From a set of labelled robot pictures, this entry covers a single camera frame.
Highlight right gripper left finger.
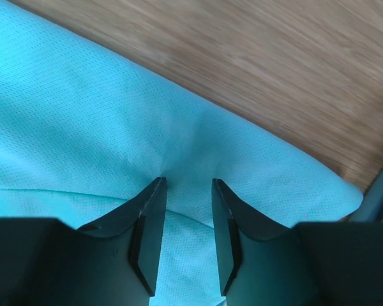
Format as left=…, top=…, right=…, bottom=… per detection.
left=0, top=177, right=167, bottom=305

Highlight teal t shirt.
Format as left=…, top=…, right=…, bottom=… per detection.
left=0, top=1, right=363, bottom=305

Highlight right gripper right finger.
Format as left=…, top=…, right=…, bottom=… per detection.
left=212, top=179, right=383, bottom=305

